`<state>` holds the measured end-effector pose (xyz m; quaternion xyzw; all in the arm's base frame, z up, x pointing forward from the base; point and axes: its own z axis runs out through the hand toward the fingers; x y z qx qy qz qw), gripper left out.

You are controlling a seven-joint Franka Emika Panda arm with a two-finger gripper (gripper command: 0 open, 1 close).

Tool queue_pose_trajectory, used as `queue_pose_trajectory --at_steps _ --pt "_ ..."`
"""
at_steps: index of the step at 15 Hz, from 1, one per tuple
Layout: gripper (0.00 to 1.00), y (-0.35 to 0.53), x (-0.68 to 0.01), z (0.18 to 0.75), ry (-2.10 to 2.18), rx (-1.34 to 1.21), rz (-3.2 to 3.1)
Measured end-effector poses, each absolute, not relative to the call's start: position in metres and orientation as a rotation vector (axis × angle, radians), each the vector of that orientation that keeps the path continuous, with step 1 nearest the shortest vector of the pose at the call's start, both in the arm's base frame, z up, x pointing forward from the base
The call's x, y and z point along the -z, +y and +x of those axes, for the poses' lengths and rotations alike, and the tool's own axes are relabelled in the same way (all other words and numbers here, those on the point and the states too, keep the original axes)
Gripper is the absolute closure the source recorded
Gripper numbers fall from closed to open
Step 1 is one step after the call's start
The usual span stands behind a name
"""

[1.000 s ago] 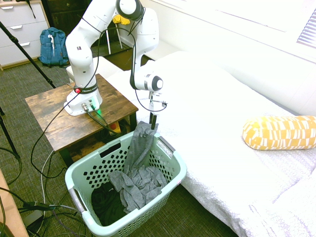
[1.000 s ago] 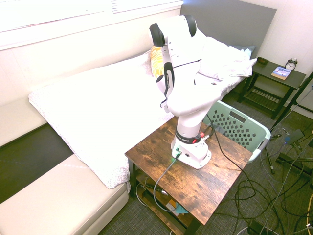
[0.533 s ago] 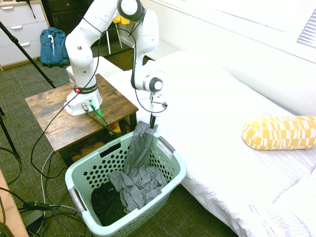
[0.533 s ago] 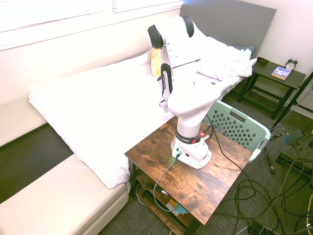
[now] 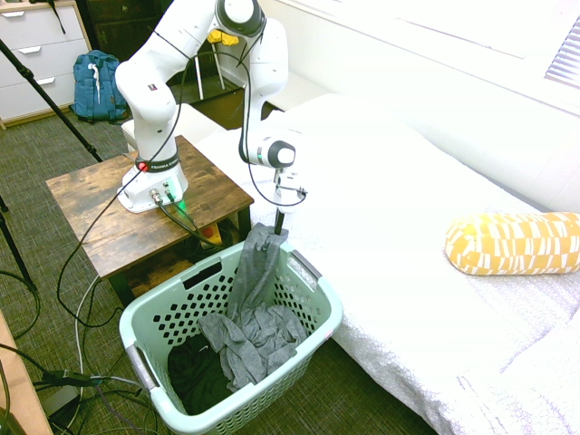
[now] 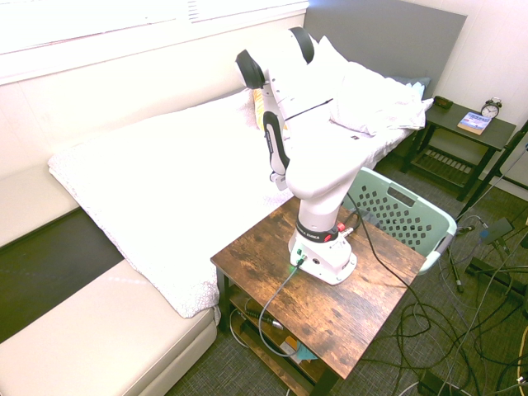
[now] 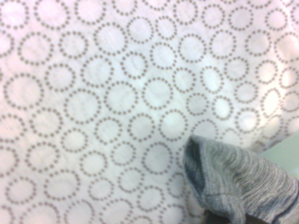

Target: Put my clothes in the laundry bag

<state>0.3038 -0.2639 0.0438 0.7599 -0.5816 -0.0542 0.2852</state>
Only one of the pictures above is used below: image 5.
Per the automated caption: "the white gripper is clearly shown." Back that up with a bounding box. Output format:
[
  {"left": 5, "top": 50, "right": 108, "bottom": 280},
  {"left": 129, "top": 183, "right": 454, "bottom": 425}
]
[{"left": 271, "top": 176, "right": 296, "bottom": 237}]

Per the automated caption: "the grey shirt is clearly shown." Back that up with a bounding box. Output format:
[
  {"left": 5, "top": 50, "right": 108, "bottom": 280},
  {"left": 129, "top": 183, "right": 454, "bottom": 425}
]
[{"left": 198, "top": 224, "right": 309, "bottom": 363}]

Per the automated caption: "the white clothes rack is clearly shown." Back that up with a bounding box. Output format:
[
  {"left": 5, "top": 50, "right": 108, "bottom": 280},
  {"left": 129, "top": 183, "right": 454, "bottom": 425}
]
[{"left": 193, "top": 43, "right": 227, "bottom": 102}]

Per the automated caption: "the mint green laundry basket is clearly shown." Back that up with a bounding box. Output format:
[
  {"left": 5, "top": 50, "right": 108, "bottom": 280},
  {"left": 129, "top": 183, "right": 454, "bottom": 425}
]
[{"left": 118, "top": 238, "right": 344, "bottom": 435}]

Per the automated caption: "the cream upholstered bench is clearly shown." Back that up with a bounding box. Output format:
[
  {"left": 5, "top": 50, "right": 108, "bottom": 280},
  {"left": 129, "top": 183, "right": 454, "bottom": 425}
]
[{"left": 121, "top": 102, "right": 227, "bottom": 153}]

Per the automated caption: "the white bed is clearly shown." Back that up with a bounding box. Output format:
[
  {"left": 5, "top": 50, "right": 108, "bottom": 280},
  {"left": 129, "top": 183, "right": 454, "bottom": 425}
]
[{"left": 194, "top": 92, "right": 580, "bottom": 435}]

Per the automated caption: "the rustic wooden side table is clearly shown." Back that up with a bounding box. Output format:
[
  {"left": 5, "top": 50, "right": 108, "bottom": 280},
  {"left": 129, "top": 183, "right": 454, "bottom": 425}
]
[{"left": 45, "top": 134, "right": 255, "bottom": 309}]

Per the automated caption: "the black garment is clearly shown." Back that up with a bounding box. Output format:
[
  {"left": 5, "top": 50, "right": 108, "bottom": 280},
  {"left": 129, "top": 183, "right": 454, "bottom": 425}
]
[{"left": 167, "top": 334, "right": 237, "bottom": 416}]

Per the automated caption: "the yellow jacket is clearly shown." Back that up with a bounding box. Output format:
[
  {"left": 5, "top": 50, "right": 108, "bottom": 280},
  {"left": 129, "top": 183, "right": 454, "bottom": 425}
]
[{"left": 207, "top": 29, "right": 239, "bottom": 48}]

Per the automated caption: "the blue backpack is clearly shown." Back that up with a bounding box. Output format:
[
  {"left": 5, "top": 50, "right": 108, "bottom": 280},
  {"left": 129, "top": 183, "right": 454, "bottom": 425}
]
[{"left": 71, "top": 49, "right": 129, "bottom": 124}]

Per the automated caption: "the yellow white patterned bolster pillow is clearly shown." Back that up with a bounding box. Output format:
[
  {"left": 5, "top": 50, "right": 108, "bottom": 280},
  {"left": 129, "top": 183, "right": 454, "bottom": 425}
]
[{"left": 443, "top": 211, "right": 580, "bottom": 276}]

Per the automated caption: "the black tripod stand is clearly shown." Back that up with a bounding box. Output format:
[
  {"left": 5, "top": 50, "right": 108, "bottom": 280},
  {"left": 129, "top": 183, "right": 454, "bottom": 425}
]
[
  {"left": 0, "top": 194, "right": 38, "bottom": 294},
  {"left": 0, "top": 39, "right": 104, "bottom": 163}
]

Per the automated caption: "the grey power adapter box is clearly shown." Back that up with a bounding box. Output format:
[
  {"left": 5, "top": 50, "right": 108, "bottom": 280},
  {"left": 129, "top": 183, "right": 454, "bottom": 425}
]
[{"left": 43, "top": 384, "right": 82, "bottom": 417}]

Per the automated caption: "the white drawer dresser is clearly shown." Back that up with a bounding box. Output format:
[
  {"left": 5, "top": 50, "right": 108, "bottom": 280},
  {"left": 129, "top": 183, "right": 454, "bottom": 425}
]
[{"left": 0, "top": 0, "right": 92, "bottom": 131}]

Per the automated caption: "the light wooden desk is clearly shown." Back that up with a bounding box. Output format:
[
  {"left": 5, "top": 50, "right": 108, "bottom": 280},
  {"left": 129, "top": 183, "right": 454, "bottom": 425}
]
[{"left": 0, "top": 312, "right": 53, "bottom": 435}]

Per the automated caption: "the window blind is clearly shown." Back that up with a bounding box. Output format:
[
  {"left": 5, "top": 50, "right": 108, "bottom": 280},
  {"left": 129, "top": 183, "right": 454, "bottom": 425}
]
[{"left": 543, "top": 26, "right": 580, "bottom": 90}]

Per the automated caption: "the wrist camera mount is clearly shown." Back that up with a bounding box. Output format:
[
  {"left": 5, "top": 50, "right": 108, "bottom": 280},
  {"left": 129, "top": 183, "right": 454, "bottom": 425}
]
[{"left": 276, "top": 170, "right": 310, "bottom": 199}]

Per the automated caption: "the grey ethernet cable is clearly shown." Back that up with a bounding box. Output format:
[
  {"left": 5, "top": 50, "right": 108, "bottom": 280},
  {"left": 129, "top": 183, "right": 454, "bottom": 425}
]
[{"left": 165, "top": 192, "right": 223, "bottom": 248}]

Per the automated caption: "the thick black power cable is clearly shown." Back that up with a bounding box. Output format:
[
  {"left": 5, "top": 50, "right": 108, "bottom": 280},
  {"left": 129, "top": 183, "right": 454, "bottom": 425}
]
[{"left": 153, "top": 194, "right": 218, "bottom": 249}]

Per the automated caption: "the thin black camera cable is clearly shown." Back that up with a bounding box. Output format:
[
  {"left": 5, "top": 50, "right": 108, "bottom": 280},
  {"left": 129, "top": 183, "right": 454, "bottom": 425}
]
[{"left": 56, "top": 31, "right": 310, "bottom": 328}]

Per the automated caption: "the white floor cable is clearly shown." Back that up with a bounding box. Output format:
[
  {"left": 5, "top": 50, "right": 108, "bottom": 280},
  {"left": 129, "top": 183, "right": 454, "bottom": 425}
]
[{"left": 73, "top": 274, "right": 102, "bottom": 380}]

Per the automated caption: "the black cable connector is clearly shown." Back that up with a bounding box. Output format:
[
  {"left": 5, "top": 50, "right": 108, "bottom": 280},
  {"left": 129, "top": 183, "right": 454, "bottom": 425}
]
[{"left": 43, "top": 369, "right": 99, "bottom": 388}]

